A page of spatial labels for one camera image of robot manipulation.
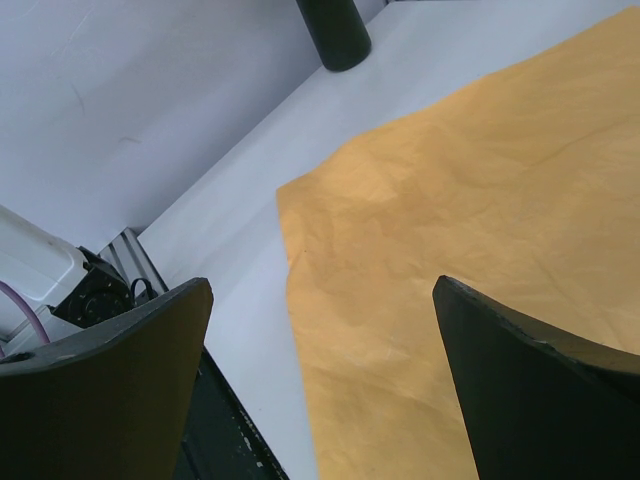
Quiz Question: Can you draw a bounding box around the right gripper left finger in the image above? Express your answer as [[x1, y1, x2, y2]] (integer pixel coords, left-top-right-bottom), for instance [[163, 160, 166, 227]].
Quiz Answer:
[[1, 278, 213, 479]]

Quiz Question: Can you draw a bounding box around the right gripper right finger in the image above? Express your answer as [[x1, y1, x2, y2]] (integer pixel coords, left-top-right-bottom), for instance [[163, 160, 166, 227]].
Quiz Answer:
[[432, 276, 639, 479]]

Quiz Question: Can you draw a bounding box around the orange wrapping paper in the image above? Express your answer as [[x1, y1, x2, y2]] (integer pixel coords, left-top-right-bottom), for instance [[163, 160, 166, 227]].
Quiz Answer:
[[277, 7, 639, 479]]

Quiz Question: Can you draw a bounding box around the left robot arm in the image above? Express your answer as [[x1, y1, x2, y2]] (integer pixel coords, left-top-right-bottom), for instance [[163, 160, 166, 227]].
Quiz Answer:
[[1, 207, 134, 355]]

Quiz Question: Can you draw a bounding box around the black cylindrical vase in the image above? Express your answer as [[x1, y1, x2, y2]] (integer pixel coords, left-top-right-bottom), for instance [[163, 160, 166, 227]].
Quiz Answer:
[[296, 0, 372, 72]]

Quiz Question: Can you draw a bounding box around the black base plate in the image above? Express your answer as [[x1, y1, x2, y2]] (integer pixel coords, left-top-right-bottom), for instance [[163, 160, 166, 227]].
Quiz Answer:
[[173, 351, 288, 480]]

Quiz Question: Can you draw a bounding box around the aluminium front rail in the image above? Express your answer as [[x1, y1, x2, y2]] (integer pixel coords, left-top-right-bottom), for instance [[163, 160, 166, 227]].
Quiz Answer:
[[98, 228, 169, 305]]

